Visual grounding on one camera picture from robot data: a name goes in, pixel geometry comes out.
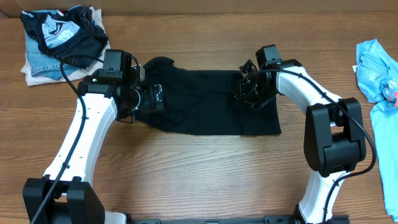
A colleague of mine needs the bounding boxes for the folded blue denim jeans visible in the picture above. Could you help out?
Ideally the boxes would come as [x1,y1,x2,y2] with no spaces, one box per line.
[21,10,83,80]

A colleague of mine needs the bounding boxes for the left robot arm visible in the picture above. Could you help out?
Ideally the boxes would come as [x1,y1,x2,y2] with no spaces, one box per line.
[22,49,164,223]

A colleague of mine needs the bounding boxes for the folded white cloth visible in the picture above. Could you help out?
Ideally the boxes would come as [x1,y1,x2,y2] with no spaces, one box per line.
[21,7,111,86]

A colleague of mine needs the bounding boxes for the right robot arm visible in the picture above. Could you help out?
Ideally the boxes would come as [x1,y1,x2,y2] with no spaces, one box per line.
[234,45,366,224]

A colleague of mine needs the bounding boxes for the light blue garment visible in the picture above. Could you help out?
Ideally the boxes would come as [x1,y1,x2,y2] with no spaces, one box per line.
[355,39,397,222]

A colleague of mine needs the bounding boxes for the black and grey jersey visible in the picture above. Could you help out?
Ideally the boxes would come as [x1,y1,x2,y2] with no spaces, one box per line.
[20,6,108,68]

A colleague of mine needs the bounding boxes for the black t-shirt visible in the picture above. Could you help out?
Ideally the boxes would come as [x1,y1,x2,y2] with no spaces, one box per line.
[135,57,281,136]

